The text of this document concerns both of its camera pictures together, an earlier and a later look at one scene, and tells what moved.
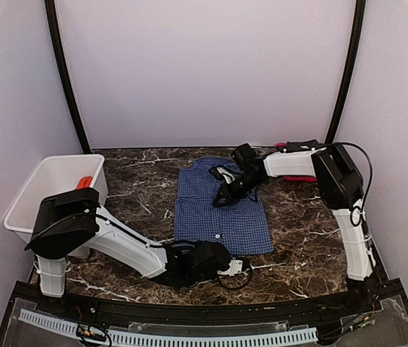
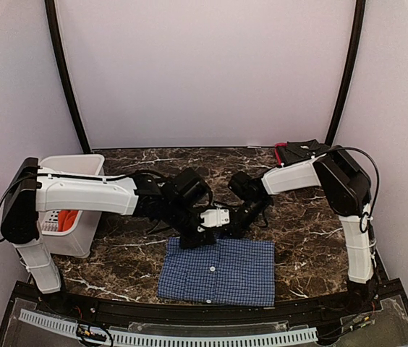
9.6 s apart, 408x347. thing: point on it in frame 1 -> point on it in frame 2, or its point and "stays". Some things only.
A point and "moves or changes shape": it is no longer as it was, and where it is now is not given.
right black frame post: [348, 83] stays
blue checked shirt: [242, 226] moves or changes shape
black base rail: [367, 300] stays
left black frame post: [59, 49] stays
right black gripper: [229, 199] -> [234, 228]
